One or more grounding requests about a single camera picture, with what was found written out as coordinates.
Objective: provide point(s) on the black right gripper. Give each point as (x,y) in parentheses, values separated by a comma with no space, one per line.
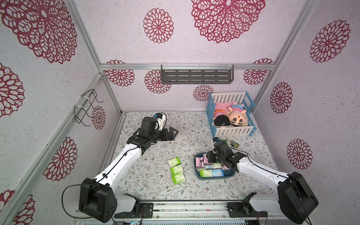
(217,145)

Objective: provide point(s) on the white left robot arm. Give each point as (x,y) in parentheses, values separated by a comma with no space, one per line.
(97,197)

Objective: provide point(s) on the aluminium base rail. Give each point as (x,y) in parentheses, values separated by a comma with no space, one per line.
(231,212)

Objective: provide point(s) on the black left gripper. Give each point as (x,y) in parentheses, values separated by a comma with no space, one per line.
(171,136)

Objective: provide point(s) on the green tissue pack top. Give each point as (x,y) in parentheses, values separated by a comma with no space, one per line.
(217,166)

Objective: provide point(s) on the black wire wall rack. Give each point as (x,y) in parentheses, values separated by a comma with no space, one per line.
(81,111)

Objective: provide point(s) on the blue tissue pack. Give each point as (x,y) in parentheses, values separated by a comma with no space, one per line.
(218,173)
(209,167)

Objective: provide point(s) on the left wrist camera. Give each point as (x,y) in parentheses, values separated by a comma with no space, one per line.
(160,120)

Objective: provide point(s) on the blue white toy crib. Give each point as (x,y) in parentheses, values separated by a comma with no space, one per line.
(227,132)

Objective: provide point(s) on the pink plush doll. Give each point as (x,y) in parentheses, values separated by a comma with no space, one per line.
(224,107)

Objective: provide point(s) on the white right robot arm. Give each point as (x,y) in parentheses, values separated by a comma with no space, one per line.
(293,196)

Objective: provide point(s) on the green tissue pack bottom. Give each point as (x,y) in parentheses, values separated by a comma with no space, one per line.
(178,178)

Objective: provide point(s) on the black-haired plush doll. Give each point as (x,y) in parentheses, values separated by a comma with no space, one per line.
(237,118)

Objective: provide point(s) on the green tissue pack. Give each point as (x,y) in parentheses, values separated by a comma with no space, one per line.
(174,162)
(206,173)
(217,166)
(176,170)
(178,178)

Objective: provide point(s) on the dark teal storage box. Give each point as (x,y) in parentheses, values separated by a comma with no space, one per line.
(227,174)

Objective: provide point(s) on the blue tissue pack top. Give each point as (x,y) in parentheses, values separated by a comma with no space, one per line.
(209,167)

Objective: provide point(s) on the grey wall shelf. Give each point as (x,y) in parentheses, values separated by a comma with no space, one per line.
(197,76)

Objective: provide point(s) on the small figurine keychain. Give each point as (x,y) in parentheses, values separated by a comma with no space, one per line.
(234,144)

